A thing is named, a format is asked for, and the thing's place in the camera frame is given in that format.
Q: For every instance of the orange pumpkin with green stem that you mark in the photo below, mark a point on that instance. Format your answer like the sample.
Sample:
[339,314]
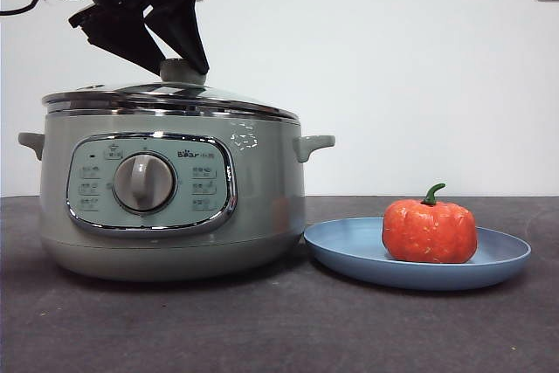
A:
[428,233]

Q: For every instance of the glass lid with green knob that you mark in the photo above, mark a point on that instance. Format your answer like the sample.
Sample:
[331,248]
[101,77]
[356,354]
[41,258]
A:
[183,95]

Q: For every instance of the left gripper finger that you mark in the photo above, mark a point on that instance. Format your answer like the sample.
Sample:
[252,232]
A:
[131,41]
[185,28]

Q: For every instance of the pale green electric steamer pot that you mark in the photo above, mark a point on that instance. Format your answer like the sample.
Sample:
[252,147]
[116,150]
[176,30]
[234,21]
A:
[262,198]

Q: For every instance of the blue round plate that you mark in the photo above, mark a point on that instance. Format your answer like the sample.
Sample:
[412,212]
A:
[349,250]

